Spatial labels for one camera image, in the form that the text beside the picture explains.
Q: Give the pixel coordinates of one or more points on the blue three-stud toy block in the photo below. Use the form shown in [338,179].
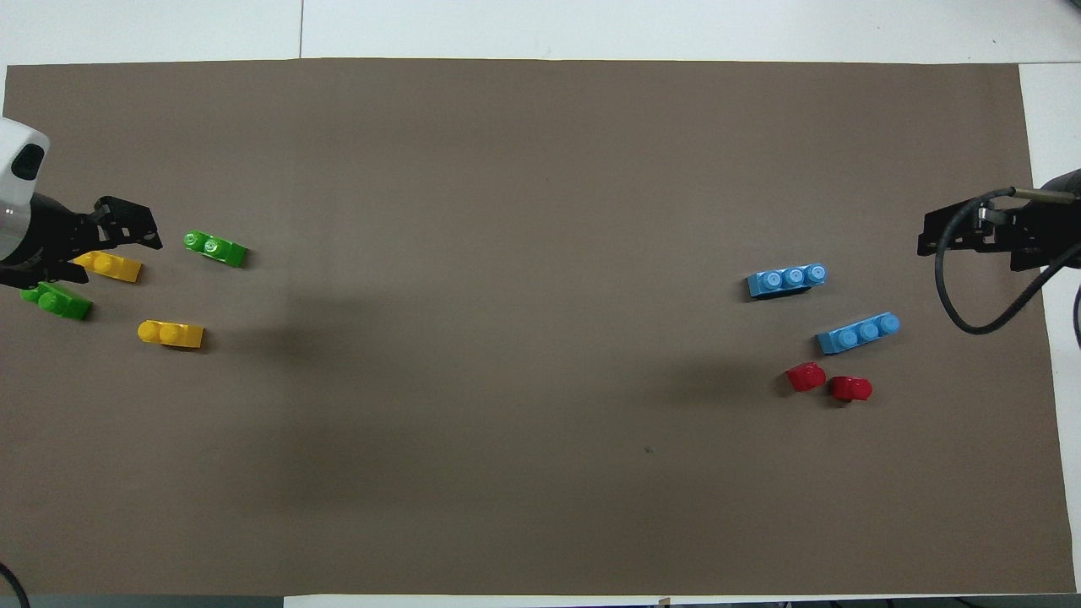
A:
[785,280]
[857,333]

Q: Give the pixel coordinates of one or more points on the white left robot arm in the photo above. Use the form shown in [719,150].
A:
[15,177]

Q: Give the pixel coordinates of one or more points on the yellow two-stud toy block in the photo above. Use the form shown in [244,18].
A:
[173,334]
[114,267]

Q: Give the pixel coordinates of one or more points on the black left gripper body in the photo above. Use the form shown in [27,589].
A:
[46,232]

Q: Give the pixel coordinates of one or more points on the red one-stud toy block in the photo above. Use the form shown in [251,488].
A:
[851,388]
[806,377]

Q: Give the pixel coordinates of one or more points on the green two-stud toy block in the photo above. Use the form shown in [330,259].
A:
[63,304]
[215,248]

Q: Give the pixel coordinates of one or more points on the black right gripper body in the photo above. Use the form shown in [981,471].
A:
[1043,232]

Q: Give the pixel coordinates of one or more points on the brown table mat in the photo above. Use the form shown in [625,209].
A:
[540,169]

